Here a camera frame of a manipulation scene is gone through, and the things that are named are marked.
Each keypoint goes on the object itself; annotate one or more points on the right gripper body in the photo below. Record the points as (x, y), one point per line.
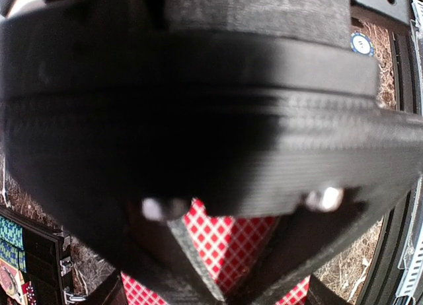
(117, 114)

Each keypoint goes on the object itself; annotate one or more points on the red dice in case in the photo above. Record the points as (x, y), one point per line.
(29, 295)

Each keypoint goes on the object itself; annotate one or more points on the card deck in case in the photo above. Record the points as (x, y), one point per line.
(11, 282)

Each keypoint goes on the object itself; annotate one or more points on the green chip row left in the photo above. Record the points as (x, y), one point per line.
(13, 255)

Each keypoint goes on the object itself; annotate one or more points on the green-blue 50 chip stack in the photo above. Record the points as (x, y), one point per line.
(361, 44)

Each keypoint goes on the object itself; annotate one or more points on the white cable duct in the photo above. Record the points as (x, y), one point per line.
(411, 258)

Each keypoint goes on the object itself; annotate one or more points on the black poker chip case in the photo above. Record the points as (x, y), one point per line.
(49, 266)

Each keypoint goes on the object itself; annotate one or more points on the red-backed playing card deck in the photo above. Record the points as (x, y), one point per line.
(227, 247)

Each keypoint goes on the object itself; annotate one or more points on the green chip row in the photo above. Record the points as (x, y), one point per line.
(13, 255)
(11, 232)

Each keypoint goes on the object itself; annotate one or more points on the green chip row right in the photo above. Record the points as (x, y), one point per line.
(11, 232)

